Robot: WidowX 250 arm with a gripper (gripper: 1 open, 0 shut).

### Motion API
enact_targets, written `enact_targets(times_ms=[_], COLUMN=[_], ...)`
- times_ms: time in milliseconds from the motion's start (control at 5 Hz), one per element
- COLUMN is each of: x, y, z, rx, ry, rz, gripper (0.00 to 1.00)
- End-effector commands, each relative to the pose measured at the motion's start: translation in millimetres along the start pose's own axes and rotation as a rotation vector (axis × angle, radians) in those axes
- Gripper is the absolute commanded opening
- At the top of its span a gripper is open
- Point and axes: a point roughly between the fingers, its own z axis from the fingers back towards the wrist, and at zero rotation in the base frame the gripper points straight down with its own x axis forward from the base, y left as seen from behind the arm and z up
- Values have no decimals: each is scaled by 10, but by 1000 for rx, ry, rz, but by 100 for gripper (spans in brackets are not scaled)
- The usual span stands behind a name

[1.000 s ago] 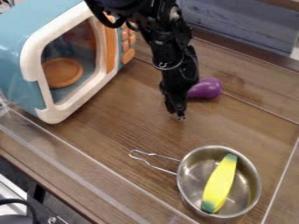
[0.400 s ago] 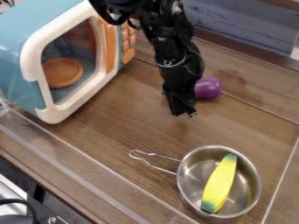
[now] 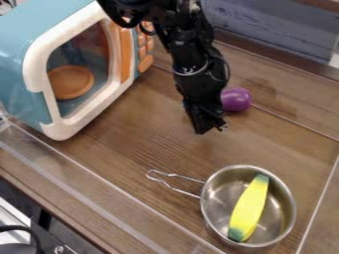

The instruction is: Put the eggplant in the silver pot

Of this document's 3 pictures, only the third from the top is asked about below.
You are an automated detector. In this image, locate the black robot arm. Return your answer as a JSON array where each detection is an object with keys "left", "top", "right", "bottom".
[{"left": 96, "top": 0, "right": 231, "bottom": 135}]

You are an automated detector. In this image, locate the purple toy eggplant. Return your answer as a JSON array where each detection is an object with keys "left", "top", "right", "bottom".
[{"left": 222, "top": 87, "right": 254, "bottom": 112}]

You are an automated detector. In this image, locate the yellow toy corn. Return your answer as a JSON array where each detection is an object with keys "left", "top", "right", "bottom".
[{"left": 228, "top": 174, "right": 268, "bottom": 242}]

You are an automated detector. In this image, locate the blue toy microwave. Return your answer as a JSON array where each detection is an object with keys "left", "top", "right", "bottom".
[{"left": 0, "top": 0, "right": 154, "bottom": 141}]

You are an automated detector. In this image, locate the silver pot with wire handle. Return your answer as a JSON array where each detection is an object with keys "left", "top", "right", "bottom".
[{"left": 146, "top": 165, "right": 296, "bottom": 252}]

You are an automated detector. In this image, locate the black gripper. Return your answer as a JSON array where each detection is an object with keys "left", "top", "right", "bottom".
[{"left": 175, "top": 48, "right": 231, "bottom": 135}]

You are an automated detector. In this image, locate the black cable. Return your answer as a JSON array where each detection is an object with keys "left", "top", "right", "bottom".
[{"left": 0, "top": 224, "right": 46, "bottom": 254}]

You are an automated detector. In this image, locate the orange microwave turntable plate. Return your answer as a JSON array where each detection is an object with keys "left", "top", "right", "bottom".
[{"left": 48, "top": 64, "right": 94, "bottom": 100}]

